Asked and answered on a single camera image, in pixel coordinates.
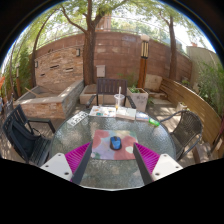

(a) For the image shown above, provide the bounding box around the blue and black computer mouse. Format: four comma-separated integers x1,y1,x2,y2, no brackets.
109,135,123,151

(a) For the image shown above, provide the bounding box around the small pale blue book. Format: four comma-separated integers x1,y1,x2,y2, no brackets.
135,111,151,122

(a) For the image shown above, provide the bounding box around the floral pink mouse pad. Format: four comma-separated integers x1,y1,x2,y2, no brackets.
90,129,139,161

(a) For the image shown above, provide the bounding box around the black slatted patio chair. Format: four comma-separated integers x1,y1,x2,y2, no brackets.
1,103,57,167

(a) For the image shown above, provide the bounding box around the green plastic wrapper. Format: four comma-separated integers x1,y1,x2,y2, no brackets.
148,118,161,128

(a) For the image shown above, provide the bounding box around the large forked tree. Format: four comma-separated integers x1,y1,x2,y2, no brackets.
59,0,114,86

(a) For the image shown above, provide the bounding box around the concrete planter with plant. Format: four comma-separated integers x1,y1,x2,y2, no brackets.
125,85,150,113

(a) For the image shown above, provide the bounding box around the thin curved tree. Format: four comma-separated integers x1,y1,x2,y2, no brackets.
29,16,51,88

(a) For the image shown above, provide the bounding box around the white license plate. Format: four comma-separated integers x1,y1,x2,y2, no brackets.
66,110,90,127

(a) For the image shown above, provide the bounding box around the black bag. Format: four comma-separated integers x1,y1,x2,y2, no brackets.
6,118,41,158

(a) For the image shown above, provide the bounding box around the open colourful magazine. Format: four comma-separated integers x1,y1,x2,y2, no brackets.
88,105,118,118

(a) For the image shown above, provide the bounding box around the white closed book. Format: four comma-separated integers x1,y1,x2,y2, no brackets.
115,107,138,121

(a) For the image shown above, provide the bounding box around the stone raised garden bed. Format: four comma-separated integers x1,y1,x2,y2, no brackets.
13,79,85,120

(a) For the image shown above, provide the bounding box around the brown wicker chair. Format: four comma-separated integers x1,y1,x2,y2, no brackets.
159,109,204,162

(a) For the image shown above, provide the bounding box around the small white flower pot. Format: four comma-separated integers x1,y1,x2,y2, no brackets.
175,101,188,113

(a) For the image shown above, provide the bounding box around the concrete tree base block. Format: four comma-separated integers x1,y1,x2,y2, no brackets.
79,83,101,105

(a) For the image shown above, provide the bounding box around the white electrical wall box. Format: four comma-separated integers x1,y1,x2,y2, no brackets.
95,64,107,78

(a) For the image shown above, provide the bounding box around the clear plastic cup with straw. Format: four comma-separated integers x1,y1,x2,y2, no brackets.
113,86,126,112

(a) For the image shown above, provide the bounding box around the dark wooden slatted chair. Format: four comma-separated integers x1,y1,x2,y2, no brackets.
85,77,138,109

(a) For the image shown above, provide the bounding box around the wooden garden lamp post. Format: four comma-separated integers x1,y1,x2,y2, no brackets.
137,34,151,89

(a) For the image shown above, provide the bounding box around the beige stone slab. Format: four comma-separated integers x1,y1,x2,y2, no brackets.
143,73,163,93

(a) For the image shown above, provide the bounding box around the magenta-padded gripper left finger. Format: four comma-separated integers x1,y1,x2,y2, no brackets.
39,142,94,186

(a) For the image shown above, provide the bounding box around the slim leaning tree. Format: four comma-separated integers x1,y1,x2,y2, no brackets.
156,9,180,81

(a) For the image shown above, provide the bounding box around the curved wooden slat bench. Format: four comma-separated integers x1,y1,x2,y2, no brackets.
159,77,224,148

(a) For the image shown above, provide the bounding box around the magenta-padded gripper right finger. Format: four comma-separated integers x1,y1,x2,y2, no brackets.
133,142,184,186

